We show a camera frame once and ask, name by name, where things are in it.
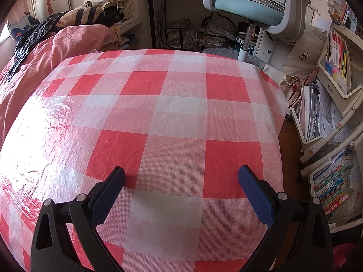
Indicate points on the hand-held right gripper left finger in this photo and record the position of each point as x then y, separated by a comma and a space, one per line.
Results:
109, 195

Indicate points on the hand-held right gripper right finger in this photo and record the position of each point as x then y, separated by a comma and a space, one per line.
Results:
255, 192

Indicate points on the stack of colourful books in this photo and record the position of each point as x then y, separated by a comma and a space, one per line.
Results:
331, 184

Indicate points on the red checkered tablecloth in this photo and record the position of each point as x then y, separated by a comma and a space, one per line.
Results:
170, 119

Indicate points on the pile of papers and folders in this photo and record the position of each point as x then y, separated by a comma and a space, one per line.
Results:
320, 113

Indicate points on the white tiered book cart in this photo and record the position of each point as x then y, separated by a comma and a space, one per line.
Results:
340, 92

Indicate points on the white tote bag tree print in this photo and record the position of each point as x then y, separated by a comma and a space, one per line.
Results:
303, 53

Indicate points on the pink bed sheet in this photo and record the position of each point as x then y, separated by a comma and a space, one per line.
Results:
71, 39

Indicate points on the clear bag black trim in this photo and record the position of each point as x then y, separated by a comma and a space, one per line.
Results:
178, 38
218, 32

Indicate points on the row of red spine books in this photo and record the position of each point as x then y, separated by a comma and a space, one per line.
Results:
339, 51

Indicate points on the black puffer jacket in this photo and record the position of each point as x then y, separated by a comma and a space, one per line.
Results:
37, 31

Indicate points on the beige striped cloth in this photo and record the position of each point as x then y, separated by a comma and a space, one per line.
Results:
82, 15

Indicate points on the black framed picture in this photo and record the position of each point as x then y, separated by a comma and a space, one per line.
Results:
156, 19

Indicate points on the grey blue desk chair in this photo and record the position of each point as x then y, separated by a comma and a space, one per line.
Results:
246, 8

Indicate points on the blue cartoon cushion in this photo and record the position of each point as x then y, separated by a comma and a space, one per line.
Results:
19, 25

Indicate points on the row of upright books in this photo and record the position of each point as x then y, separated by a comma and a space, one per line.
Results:
343, 14

